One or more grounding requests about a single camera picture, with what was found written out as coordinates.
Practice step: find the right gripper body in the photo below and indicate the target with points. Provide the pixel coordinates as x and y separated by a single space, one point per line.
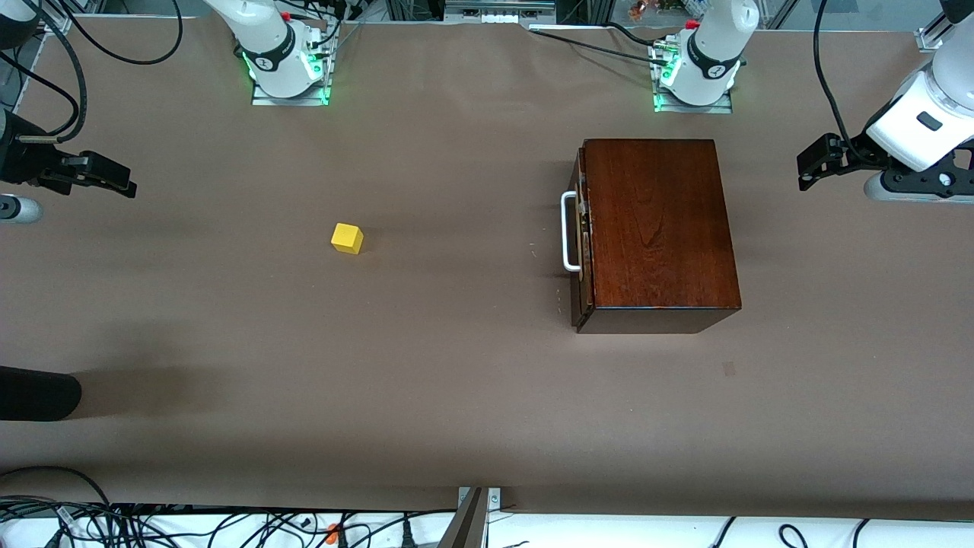
21 157

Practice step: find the yellow block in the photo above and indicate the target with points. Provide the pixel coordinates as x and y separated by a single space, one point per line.
347 239

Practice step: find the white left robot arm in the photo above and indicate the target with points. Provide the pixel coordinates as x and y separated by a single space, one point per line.
711 53

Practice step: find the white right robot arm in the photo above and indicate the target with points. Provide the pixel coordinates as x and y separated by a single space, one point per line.
266 38

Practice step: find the aluminium extrusion profile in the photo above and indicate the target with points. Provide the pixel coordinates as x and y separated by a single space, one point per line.
930 38
57 25

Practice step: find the dark brown wooden cabinet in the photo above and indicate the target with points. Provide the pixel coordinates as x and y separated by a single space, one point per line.
662 228

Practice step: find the black cylinder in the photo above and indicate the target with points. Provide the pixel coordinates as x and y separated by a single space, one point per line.
38 393

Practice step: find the grey power strip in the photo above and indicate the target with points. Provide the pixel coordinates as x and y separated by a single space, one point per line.
498 15

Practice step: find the small orange object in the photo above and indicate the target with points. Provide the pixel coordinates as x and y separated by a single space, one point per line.
332 533

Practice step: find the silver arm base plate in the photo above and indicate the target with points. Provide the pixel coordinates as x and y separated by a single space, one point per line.
262 100
670 108

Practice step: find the silver metal bracket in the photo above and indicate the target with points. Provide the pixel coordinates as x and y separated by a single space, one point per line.
494 498

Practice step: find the dark slanted post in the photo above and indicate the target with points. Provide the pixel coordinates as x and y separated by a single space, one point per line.
466 525

